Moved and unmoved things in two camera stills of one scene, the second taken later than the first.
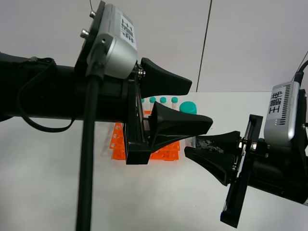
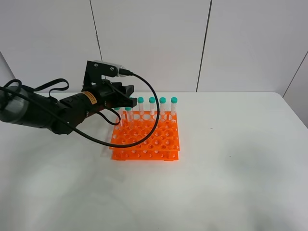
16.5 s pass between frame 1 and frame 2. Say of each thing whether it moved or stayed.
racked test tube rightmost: stayed
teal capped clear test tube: moved
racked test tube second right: stayed
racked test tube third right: stayed
